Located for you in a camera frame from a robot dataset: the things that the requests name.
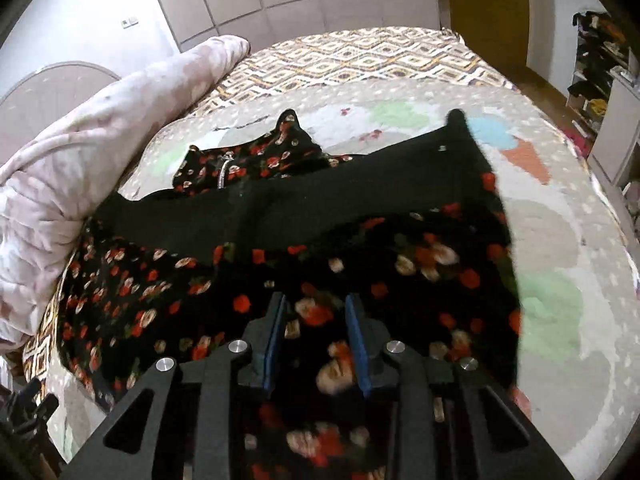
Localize wooden door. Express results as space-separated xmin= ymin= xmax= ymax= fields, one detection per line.
xmin=444 ymin=0 xmax=531 ymax=69

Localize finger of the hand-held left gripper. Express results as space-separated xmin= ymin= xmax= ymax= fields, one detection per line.
xmin=0 ymin=378 xmax=61 ymax=461

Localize quilted polka dot bedspread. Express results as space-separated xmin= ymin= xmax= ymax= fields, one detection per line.
xmin=47 ymin=79 xmax=637 ymax=480

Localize arched bed headboard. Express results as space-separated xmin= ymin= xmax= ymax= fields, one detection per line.
xmin=0 ymin=61 xmax=121 ymax=137

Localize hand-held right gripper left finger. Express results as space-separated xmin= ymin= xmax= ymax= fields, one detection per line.
xmin=59 ymin=292 xmax=289 ymax=480

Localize pink slippers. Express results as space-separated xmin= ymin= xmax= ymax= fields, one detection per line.
xmin=564 ymin=129 xmax=593 ymax=158

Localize pink floral duvet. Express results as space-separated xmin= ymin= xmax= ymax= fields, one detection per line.
xmin=0 ymin=35 xmax=251 ymax=357

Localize geometric patterned bed sheet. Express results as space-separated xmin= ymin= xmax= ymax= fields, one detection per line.
xmin=22 ymin=27 xmax=512 ymax=401

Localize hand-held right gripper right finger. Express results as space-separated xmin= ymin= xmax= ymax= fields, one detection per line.
xmin=344 ymin=294 xmax=572 ymax=480

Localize white television cabinet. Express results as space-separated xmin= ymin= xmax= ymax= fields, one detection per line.
xmin=587 ymin=67 xmax=640 ymax=202

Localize shelf rack with clothes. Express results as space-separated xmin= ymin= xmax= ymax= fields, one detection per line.
xmin=567 ymin=10 xmax=632 ymax=134

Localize black floral dress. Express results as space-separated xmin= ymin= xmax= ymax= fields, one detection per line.
xmin=55 ymin=108 xmax=524 ymax=480

